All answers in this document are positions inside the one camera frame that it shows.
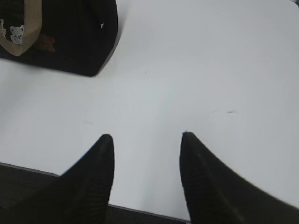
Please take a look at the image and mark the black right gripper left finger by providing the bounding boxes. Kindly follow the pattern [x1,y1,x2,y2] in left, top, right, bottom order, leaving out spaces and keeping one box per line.
[0,134,114,224]

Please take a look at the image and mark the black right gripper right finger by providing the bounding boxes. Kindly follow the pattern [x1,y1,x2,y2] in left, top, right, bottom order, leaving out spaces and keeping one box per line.
[179,132,299,224]

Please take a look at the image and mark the black canvas tote bag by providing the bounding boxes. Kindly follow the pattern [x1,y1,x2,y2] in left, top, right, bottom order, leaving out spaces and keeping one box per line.
[0,0,118,77]

